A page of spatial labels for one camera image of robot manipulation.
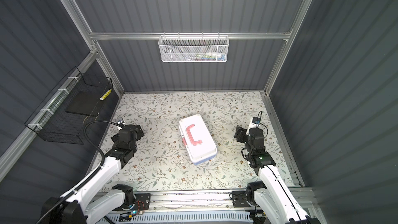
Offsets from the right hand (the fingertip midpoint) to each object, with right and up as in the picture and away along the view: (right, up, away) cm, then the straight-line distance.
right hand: (246, 128), depth 81 cm
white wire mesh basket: (-31, +59, +42) cm, 79 cm away
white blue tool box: (-26, -6, +1) cm, 27 cm away
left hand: (-63, -1, +1) cm, 63 cm away
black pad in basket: (-82, +14, -4) cm, 83 cm away
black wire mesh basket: (-87, +5, -17) cm, 89 cm away
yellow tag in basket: (-75, +18, 0) cm, 77 cm away
